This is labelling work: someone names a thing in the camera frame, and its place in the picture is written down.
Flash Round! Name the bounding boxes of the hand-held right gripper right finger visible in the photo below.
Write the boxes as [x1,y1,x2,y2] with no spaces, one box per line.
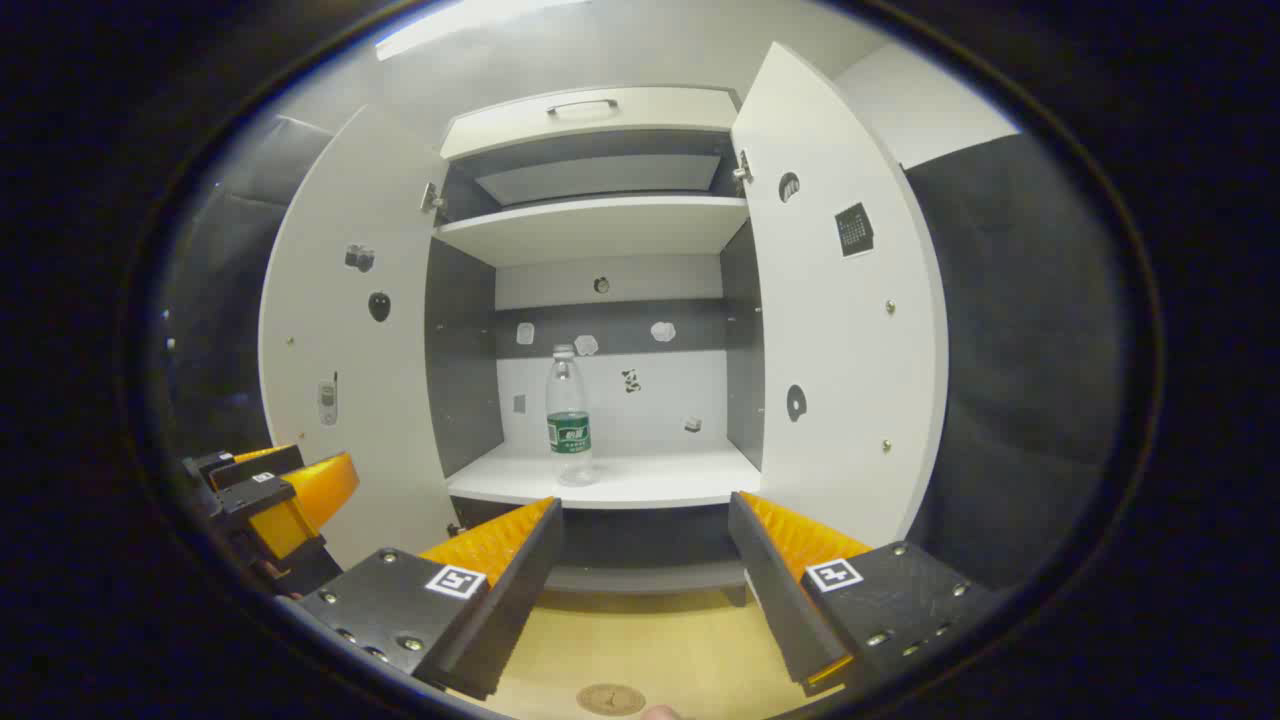
[727,490,1001,698]

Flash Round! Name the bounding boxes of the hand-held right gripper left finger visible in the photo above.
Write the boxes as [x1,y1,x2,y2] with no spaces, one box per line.
[295,497,566,701]

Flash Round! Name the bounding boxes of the white cabinet door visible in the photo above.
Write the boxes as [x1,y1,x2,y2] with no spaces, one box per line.
[730,42,949,551]
[258,105,461,571]

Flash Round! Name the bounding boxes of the round brown coaster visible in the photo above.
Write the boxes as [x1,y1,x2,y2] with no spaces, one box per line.
[575,683,647,717]

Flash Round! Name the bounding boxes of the clear plastic bottle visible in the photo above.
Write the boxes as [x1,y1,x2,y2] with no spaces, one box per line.
[545,344,596,488]

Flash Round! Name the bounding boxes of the white grey cabinet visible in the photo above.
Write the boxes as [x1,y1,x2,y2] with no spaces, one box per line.
[258,40,951,606]

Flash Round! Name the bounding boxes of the white cabinet shelf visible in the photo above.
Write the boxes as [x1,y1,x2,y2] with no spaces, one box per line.
[447,445,763,511]
[435,195,751,266]

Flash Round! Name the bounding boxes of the white cabinet drawer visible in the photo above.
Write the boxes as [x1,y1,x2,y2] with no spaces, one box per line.
[440,85,741,161]

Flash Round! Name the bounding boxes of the black backdrop cloth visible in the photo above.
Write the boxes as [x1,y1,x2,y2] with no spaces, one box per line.
[160,115,1129,596]

